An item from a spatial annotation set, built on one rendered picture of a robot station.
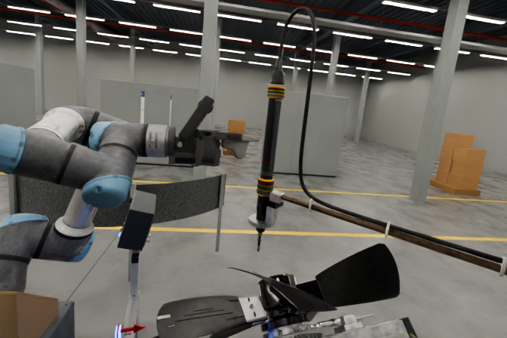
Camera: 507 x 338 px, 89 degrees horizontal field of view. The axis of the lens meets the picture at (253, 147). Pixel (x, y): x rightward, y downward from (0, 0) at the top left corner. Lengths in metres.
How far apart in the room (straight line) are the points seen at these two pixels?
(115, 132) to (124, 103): 6.48
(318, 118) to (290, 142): 1.01
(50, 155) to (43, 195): 2.39
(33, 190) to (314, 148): 6.02
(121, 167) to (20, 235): 0.61
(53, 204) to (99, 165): 2.36
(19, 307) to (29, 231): 0.22
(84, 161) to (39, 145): 0.07
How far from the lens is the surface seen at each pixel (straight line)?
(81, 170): 0.54
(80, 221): 1.05
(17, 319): 1.03
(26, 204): 3.10
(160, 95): 6.86
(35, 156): 0.54
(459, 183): 8.82
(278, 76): 0.65
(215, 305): 0.86
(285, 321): 0.84
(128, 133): 0.60
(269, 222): 0.70
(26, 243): 1.10
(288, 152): 7.04
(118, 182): 0.53
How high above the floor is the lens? 1.76
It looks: 9 degrees down
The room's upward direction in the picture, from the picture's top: 6 degrees clockwise
